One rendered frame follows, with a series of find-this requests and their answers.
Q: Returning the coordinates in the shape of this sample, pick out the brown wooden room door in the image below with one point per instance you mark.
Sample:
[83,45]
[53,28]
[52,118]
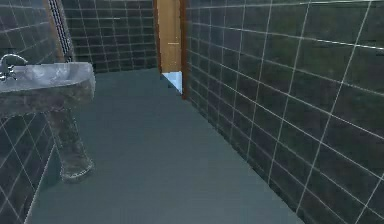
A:
[169,36]

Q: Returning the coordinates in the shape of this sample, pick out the silver sink faucet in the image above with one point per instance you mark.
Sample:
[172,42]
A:
[7,65]

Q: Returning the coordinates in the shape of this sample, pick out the grey stone pedestal sink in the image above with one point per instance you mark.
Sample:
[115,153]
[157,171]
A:
[50,83]

